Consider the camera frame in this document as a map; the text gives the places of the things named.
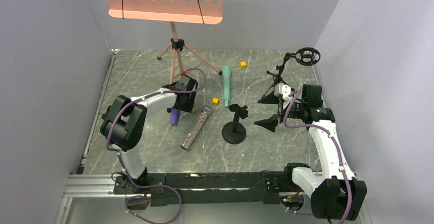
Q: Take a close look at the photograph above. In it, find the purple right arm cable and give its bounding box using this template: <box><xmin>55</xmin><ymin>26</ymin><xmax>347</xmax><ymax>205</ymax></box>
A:
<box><xmin>278</xmin><ymin>89</ymin><xmax>354</xmax><ymax>224</ymax></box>

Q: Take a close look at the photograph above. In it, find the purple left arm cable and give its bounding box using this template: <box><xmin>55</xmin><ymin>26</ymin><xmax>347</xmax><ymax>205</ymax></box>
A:
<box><xmin>105</xmin><ymin>68</ymin><xmax>207</xmax><ymax>224</ymax></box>

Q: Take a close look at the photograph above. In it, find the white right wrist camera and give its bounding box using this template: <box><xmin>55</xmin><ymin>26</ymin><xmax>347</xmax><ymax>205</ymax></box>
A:
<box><xmin>274</xmin><ymin>83</ymin><xmax>293</xmax><ymax>102</ymax></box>

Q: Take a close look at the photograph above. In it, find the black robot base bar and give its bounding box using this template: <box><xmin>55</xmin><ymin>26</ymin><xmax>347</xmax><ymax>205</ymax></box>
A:
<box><xmin>113</xmin><ymin>170</ymin><xmax>299</xmax><ymax>207</ymax></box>

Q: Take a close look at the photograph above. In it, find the teal green microphone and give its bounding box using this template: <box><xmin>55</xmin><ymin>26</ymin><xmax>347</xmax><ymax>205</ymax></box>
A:
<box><xmin>222</xmin><ymin>66</ymin><xmax>231</xmax><ymax>107</ymax></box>

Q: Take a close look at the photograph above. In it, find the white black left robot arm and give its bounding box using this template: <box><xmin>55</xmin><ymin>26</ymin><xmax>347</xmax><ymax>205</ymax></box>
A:
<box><xmin>100</xmin><ymin>75</ymin><xmax>199</xmax><ymax>186</ymax></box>

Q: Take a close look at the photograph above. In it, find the black round-base microphone stand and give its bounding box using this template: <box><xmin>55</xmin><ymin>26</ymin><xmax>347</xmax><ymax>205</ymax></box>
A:
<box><xmin>222</xmin><ymin>104</ymin><xmax>248</xmax><ymax>145</ymax></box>

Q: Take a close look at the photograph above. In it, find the aluminium table edge rail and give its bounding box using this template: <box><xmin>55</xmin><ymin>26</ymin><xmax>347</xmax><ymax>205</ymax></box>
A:
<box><xmin>75</xmin><ymin>49</ymin><xmax>120</xmax><ymax>174</ymax></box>

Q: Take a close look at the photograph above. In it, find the black tripod shock-mount stand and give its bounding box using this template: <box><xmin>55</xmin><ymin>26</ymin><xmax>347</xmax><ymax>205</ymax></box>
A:
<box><xmin>261</xmin><ymin>47</ymin><xmax>321</xmax><ymax>98</ymax></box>

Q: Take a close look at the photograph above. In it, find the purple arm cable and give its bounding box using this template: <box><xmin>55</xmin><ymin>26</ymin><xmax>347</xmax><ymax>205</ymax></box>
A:
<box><xmin>105</xmin><ymin>68</ymin><xmax>207</xmax><ymax>224</ymax></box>
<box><xmin>278</xmin><ymin>89</ymin><xmax>354</xmax><ymax>224</ymax></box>

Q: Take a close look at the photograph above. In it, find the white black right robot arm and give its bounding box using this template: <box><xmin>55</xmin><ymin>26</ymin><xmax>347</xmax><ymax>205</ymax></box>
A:
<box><xmin>255</xmin><ymin>83</ymin><xmax>367</xmax><ymax>223</ymax></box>

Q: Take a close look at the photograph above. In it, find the purple microphone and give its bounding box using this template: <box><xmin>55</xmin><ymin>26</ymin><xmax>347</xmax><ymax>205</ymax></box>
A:
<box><xmin>170</xmin><ymin>108</ymin><xmax>180</xmax><ymax>126</ymax></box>

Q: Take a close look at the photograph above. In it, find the yellow cube at back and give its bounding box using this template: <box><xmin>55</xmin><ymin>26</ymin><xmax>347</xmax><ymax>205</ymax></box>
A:
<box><xmin>240</xmin><ymin>61</ymin><xmax>247</xmax><ymax>69</ymax></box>

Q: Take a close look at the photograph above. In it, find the yellow cube near teal microphone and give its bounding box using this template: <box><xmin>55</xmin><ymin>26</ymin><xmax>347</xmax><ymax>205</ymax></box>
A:
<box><xmin>212</xmin><ymin>98</ymin><xmax>219</xmax><ymax>105</ymax></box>

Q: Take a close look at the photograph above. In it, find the pink music stand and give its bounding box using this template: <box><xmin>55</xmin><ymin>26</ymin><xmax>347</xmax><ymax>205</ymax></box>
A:
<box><xmin>106</xmin><ymin>0</ymin><xmax>223</xmax><ymax>81</ymax></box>

